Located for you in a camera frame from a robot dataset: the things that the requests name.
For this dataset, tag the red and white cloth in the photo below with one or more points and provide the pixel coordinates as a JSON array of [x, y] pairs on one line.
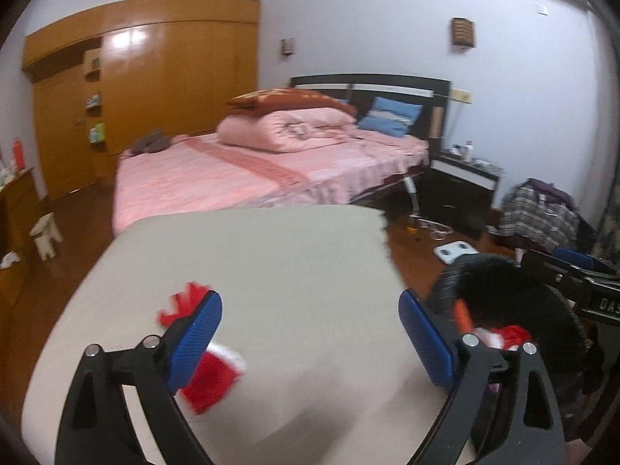
[[208, 378]]

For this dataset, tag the orange wooden wardrobe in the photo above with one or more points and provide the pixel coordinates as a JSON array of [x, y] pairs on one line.
[[169, 82]]

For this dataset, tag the black trash bin with bag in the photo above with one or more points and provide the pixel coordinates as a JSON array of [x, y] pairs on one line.
[[508, 295]]

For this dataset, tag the red-brown patterned pillow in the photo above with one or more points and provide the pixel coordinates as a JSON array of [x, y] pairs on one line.
[[290, 99]]

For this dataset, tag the dark wooden headboard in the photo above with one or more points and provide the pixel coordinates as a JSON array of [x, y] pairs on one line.
[[387, 85]]

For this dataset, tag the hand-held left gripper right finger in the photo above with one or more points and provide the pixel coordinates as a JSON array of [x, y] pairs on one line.
[[426, 339]]

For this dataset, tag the green box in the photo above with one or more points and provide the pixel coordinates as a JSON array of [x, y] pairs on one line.
[[98, 133]]

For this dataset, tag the grey floral curtain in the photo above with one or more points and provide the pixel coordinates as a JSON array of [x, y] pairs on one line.
[[608, 155]]

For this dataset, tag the orange foam net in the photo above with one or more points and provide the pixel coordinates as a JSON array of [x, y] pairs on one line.
[[459, 312]]

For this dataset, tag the pink folded quilt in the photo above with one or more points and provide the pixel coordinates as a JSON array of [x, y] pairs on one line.
[[290, 128]]

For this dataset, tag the red bottle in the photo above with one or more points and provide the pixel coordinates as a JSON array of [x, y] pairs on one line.
[[18, 155]]

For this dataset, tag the yellowed wall socket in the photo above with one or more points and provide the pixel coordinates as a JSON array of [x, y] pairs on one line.
[[461, 95]]

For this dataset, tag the small wall-mounted box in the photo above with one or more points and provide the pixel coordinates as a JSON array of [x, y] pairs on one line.
[[288, 47]]

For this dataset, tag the pink crumpled bag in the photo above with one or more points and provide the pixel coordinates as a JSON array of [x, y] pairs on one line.
[[495, 388]]

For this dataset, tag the brown wall lamp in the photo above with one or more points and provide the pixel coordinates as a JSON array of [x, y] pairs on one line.
[[462, 33]]

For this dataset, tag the bed with pink sheet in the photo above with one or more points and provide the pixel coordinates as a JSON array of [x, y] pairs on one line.
[[218, 179]]

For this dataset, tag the grey cloth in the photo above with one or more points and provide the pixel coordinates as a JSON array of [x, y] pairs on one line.
[[151, 143]]

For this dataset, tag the plaid bag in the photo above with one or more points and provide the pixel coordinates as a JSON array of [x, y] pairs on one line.
[[537, 223]]

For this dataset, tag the red and white crumpled wrapper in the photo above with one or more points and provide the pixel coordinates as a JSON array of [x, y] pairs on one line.
[[508, 336]]

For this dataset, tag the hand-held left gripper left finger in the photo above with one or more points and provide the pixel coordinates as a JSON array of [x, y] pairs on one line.
[[193, 339]]

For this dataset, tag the white bottle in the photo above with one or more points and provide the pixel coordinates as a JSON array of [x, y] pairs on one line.
[[468, 151]]

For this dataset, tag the white crumpled cloth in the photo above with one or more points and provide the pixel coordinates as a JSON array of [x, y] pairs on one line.
[[8, 260]]

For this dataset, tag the purple clothing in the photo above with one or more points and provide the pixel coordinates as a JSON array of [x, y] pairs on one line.
[[550, 189]]

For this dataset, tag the white bathroom scale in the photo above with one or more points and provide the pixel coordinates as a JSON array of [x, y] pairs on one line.
[[455, 251]]

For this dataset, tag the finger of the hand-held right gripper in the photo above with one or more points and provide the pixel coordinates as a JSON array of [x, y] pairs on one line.
[[552, 271], [574, 255]]

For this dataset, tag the black and white nightstand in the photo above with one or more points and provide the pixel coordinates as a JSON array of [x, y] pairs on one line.
[[460, 198]]

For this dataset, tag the white plastic stool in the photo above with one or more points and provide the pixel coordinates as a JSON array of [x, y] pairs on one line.
[[46, 235]]

